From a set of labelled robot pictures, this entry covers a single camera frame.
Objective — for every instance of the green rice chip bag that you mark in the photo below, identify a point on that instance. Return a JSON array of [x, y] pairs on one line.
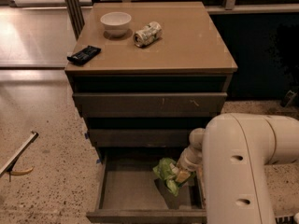
[[163, 171]]

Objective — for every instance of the open bottom drawer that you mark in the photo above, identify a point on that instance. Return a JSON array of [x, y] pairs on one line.
[[131, 193]]

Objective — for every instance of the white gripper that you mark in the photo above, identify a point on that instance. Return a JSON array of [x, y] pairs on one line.
[[189, 163]]

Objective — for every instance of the power strip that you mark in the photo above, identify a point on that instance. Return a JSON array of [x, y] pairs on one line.
[[285, 220]]

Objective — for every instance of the crushed silver can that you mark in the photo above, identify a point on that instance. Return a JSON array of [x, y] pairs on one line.
[[148, 34]]

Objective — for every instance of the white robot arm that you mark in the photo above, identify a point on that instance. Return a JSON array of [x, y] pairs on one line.
[[233, 150]]

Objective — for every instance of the brown drawer cabinet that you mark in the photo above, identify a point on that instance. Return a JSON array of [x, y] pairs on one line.
[[190, 56]]

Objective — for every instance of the top drawer front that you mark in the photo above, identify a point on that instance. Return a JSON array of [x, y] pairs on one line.
[[149, 105]]

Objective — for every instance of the metal bar with yellow hook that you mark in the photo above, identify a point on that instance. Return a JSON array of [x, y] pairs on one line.
[[8, 167]]

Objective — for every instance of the black snack bar wrapper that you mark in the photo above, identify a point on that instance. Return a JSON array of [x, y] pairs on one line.
[[84, 55]]

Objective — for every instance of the middle drawer front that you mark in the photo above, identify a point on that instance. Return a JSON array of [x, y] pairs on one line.
[[139, 138]]

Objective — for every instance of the white ceramic bowl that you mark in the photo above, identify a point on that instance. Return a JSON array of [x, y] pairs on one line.
[[116, 24]]

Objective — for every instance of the small dark floor object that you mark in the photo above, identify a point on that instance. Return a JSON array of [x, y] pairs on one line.
[[288, 98]]

